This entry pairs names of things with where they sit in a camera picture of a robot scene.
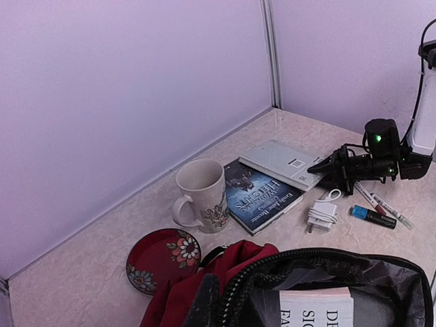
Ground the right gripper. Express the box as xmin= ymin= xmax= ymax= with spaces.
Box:
xmin=307 ymin=144 xmax=354 ymax=196

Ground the thin grey booklet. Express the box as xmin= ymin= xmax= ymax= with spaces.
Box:
xmin=238 ymin=140 xmax=325 ymax=191

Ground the blue Wuthering Heights book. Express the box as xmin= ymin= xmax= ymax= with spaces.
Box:
xmin=224 ymin=159 xmax=304 ymax=236

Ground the white Designer Fate book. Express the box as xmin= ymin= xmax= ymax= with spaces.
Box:
xmin=279 ymin=287 xmax=354 ymax=327

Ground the red backpack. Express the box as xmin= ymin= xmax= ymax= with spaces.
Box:
xmin=141 ymin=240 xmax=435 ymax=326

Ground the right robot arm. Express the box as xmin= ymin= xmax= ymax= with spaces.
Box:
xmin=307 ymin=20 xmax=435 ymax=196

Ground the white marker black cap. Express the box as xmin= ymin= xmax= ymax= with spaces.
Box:
xmin=354 ymin=182 xmax=374 ymax=208

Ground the red marker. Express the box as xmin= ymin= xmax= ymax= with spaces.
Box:
xmin=370 ymin=193 xmax=387 ymax=215

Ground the blue black highlighter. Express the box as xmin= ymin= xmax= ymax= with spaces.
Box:
xmin=350 ymin=205 xmax=396 ymax=230

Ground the slim white pen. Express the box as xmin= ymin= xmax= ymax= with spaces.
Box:
xmin=380 ymin=202 xmax=414 ymax=230

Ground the white floral mug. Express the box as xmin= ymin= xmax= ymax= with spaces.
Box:
xmin=172 ymin=159 xmax=230 ymax=234

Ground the red floral saucer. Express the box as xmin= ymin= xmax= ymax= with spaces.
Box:
xmin=126 ymin=228 xmax=201 ymax=296

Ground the white charger with cable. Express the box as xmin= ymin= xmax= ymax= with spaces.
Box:
xmin=307 ymin=189 xmax=342 ymax=233

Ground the right aluminium frame post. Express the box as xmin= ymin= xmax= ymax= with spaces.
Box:
xmin=260 ymin=0 xmax=283 ymax=109

